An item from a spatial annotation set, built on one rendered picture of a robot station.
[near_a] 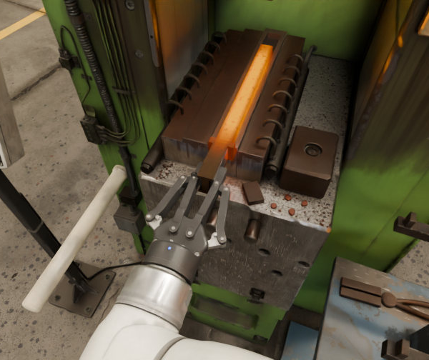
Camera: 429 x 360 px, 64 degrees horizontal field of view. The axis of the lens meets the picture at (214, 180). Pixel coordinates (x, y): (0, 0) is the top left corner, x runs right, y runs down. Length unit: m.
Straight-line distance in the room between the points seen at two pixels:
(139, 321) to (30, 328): 1.25
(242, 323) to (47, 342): 0.76
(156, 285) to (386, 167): 0.54
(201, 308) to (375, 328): 0.69
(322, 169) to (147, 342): 0.40
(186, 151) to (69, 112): 1.78
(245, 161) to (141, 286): 0.30
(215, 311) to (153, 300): 0.92
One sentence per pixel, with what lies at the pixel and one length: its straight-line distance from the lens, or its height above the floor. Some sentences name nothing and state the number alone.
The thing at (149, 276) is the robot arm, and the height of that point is 1.03.
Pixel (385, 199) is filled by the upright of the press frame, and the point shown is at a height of 0.80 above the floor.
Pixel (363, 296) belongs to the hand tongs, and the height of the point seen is 0.71.
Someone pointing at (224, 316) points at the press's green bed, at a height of 0.16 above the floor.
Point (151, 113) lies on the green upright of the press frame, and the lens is 0.86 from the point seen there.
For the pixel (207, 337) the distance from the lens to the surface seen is 1.48.
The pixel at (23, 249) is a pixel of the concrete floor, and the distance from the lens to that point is 1.84.
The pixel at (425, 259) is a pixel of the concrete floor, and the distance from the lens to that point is 1.86.
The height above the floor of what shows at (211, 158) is 1.02.
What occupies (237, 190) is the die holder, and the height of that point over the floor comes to 0.91.
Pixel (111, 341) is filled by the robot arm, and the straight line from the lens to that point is 0.43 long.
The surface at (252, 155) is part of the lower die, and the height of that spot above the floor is 0.99.
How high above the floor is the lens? 1.44
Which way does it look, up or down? 52 degrees down
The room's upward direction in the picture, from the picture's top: straight up
